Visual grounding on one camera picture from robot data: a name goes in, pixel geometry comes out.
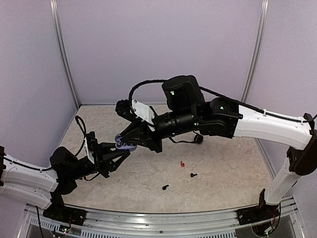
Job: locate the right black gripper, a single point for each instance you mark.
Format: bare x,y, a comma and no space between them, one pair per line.
149,140

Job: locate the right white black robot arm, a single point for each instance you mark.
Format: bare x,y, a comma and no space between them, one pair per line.
224,117

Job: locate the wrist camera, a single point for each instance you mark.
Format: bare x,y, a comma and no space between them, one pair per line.
90,144
138,110

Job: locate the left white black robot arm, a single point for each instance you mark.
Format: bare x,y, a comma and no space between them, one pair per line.
43,187

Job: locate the purple earbud charging case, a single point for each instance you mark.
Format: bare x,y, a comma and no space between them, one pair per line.
130,147

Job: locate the black charging case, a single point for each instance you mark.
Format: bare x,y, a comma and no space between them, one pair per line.
198,139

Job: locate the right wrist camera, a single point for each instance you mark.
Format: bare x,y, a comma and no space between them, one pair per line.
138,110

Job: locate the front aluminium rail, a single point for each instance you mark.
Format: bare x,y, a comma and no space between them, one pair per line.
112,224

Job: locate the right aluminium frame post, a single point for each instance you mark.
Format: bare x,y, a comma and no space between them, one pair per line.
257,49

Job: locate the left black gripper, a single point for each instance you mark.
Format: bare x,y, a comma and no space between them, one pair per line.
103,158

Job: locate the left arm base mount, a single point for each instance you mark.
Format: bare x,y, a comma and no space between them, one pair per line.
62,213

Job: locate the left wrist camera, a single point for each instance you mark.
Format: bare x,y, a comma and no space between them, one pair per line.
90,144

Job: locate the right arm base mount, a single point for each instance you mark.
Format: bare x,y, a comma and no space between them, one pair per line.
256,214

